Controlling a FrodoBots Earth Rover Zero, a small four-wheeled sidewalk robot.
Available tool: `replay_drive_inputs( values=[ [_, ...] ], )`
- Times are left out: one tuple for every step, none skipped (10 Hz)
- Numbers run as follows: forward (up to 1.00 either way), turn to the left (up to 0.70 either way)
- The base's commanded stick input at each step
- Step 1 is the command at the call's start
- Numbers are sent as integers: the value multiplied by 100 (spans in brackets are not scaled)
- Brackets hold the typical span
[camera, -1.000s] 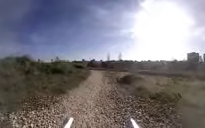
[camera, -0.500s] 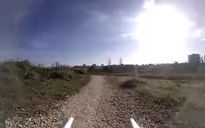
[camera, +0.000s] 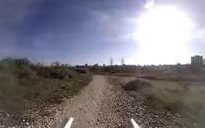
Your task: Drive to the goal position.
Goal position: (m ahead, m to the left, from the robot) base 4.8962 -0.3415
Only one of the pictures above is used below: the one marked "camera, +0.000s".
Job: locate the row of bushes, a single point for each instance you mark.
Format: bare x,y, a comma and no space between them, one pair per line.
100,69

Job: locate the gravel path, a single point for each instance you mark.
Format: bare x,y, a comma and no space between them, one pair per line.
91,100

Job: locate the robot's own part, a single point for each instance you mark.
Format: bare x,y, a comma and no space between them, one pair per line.
68,123
134,123

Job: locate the grass and scrub ground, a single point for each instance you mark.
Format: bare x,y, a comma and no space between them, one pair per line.
176,93
20,90

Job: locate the building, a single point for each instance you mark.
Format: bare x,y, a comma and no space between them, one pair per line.
196,60

